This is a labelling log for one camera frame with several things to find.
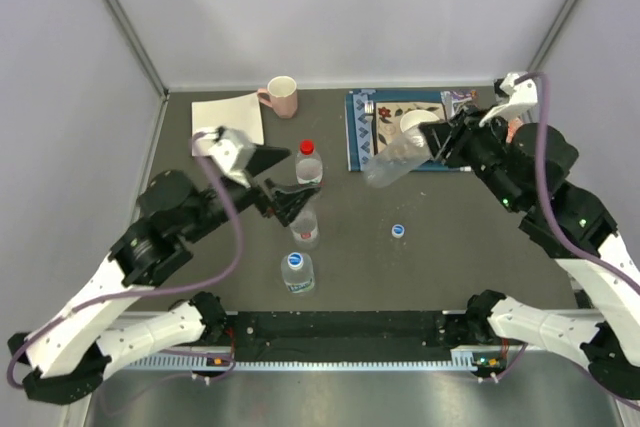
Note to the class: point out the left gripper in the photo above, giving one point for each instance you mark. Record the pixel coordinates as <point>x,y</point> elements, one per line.
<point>284,204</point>

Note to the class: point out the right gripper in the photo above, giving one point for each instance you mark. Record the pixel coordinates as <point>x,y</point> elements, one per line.
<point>467,123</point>

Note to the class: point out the clear label-free plastic bottle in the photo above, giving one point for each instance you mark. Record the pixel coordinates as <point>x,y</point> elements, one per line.
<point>404,154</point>

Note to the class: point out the red-cap red-label bottle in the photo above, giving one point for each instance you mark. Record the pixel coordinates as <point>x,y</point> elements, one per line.
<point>308,164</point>

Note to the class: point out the blue white bottle cap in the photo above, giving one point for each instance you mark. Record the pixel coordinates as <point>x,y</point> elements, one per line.
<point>398,231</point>

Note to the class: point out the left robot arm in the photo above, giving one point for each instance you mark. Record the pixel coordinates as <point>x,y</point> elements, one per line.
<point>72,355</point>

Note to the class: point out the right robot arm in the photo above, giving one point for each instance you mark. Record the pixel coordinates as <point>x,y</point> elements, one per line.
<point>527,173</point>

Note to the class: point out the white-cap red-label bottle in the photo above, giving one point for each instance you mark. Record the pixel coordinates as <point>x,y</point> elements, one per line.
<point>305,228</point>

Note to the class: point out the small blue-cap water bottle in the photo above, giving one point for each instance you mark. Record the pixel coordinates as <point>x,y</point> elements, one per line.
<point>298,273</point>

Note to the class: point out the white bowl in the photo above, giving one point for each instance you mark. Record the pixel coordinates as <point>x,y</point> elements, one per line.
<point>413,118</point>

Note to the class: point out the floral square plate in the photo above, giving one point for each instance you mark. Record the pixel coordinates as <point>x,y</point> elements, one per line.
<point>386,124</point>

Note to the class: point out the silver fork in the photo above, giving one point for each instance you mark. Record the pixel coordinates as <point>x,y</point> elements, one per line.
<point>369,109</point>

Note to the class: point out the white square plate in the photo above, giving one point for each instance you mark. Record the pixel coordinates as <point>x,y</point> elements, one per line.
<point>241,113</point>

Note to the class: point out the red patterned bowl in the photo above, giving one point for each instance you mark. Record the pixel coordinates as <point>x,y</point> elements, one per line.
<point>513,126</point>

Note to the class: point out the pink mug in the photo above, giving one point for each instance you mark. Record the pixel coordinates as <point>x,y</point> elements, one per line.
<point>280,95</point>

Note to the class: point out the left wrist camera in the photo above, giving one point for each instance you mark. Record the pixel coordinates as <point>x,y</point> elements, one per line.
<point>231,150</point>

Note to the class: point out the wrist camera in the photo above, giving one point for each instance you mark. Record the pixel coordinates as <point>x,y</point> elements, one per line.
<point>521,94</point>
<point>231,150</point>

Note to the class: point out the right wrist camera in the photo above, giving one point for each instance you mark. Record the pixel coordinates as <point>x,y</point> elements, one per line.
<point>521,94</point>

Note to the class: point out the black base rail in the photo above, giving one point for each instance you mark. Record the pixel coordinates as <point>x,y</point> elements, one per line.
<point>346,335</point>

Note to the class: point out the grey slotted cable duct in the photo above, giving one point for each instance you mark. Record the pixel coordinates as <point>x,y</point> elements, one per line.
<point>457,360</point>

